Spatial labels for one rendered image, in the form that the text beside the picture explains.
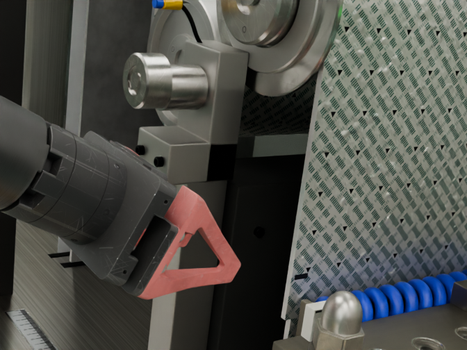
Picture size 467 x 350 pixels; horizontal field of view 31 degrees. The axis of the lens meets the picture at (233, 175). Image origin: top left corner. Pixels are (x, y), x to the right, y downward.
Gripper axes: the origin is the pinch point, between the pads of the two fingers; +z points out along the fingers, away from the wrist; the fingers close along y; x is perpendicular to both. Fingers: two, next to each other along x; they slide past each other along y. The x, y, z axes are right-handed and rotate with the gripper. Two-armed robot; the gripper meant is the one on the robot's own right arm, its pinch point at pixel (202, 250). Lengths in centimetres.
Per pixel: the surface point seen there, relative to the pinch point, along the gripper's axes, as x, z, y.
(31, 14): 10, 12, -75
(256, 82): 12.0, 1.8, -6.7
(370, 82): 15.8, 5.6, -0.1
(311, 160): 8.9, 4.4, 0.0
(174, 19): 14.3, 1.3, -20.9
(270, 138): 12, 40, -48
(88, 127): 1.5, 8.8, -38.2
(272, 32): 15.1, -1.4, -3.6
